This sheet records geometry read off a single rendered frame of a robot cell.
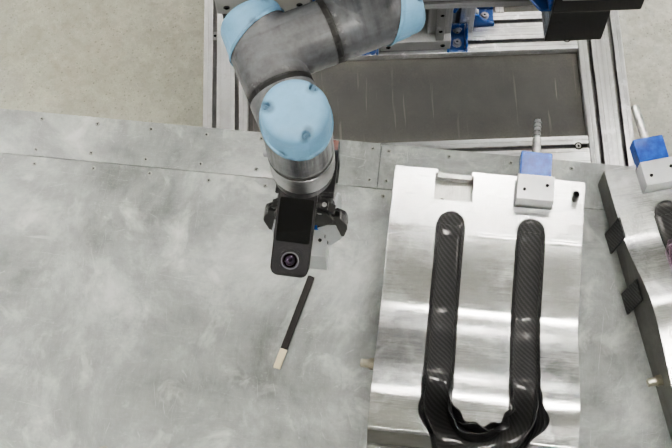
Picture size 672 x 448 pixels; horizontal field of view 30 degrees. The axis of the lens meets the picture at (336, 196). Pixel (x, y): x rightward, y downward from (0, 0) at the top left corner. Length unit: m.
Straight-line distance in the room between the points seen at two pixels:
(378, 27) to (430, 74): 1.17
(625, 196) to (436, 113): 0.81
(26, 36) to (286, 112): 1.68
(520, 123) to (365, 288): 0.85
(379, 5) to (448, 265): 0.45
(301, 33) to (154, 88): 1.46
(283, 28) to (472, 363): 0.51
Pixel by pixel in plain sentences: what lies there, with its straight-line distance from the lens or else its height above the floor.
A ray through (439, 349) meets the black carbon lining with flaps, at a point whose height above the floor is 0.90.
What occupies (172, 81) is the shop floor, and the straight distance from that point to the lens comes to 2.81.
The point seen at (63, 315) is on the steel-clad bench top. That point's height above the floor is 0.80.
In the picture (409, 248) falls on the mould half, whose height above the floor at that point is 0.89.
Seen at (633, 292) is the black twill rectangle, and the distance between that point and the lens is 1.75.
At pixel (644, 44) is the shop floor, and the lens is 2.88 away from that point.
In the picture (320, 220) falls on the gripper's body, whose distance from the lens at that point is 1.52.
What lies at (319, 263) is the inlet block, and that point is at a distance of 1.64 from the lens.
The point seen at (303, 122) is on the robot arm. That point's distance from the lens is 1.30.
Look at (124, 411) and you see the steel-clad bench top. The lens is 1.75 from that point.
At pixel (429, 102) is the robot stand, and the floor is 0.21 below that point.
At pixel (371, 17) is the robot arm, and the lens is 1.38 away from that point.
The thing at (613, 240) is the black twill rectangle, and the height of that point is 0.83.
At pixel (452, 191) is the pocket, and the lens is 1.75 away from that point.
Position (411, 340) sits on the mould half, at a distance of 1.64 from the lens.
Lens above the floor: 2.48
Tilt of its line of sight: 68 degrees down
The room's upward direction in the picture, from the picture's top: 4 degrees counter-clockwise
